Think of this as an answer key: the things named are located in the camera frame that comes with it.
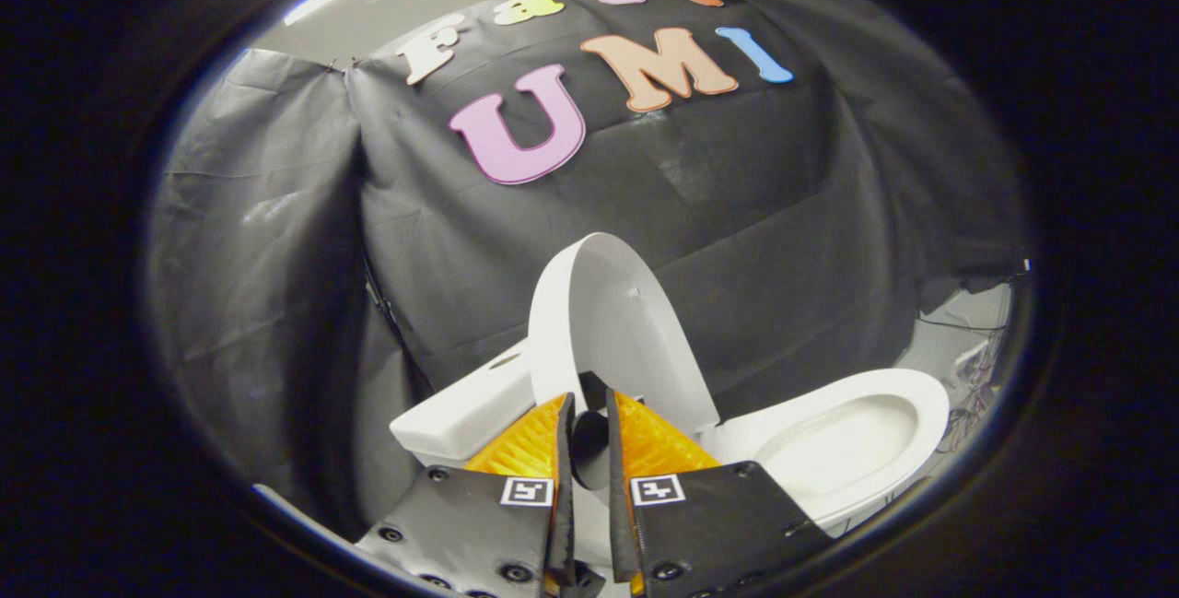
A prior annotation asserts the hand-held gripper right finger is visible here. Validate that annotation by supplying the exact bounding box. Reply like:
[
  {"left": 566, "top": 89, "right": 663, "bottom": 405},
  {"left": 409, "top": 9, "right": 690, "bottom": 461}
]
[{"left": 605, "top": 388, "right": 835, "bottom": 598}]

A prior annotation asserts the black backdrop cloth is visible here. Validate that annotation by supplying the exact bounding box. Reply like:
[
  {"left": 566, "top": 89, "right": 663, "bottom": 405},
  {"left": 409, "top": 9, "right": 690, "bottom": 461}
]
[{"left": 147, "top": 0, "right": 1028, "bottom": 544}]

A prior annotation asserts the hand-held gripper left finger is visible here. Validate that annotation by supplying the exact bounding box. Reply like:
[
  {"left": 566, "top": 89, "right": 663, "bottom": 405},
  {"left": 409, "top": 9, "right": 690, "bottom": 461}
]
[{"left": 355, "top": 393, "right": 578, "bottom": 598}]

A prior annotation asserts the tangle of floor cables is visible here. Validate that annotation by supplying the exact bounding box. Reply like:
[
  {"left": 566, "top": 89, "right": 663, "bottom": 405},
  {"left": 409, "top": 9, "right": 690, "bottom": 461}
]
[{"left": 916, "top": 312, "right": 1014, "bottom": 456}]

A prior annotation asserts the white toilet lid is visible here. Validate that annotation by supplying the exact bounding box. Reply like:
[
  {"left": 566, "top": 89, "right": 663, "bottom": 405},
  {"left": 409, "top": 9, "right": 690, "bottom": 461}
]
[{"left": 527, "top": 232, "right": 721, "bottom": 488}]

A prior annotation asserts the white toilet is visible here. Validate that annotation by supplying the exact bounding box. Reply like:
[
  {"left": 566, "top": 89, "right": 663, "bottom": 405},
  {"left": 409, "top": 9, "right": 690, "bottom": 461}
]
[{"left": 389, "top": 340, "right": 951, "bottom": 571}]

